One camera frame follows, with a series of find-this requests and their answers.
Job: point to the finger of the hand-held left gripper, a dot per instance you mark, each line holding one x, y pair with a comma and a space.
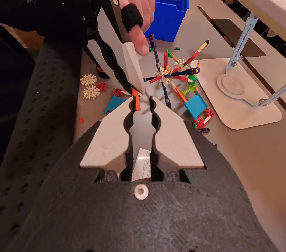
131, 66
97, 55

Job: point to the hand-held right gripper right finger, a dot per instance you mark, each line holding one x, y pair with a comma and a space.
176, 144

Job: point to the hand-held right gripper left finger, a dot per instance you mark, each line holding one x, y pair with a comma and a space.
107, 144

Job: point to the red toy connector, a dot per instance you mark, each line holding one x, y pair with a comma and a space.
101, 87
118, 92

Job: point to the orange toy piece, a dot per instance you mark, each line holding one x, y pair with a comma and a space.
136, 102

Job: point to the blue toy panel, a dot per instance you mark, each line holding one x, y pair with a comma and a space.
114, 104

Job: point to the red toy wheel black tyre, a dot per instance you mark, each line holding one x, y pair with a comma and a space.
101, 73

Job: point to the white snowflake toy connector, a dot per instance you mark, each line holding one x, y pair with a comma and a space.
85, 82
88, 95

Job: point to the colourful toy windmill model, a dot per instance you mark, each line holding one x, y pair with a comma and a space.
162, 75

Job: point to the instruction booklet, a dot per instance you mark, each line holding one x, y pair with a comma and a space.
143, 162

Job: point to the blue storage bin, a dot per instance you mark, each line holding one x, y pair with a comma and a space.
167, 21

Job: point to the white document stand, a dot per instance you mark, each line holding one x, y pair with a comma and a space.
245, 113

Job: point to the black perforated board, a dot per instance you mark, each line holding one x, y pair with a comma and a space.
33, 122

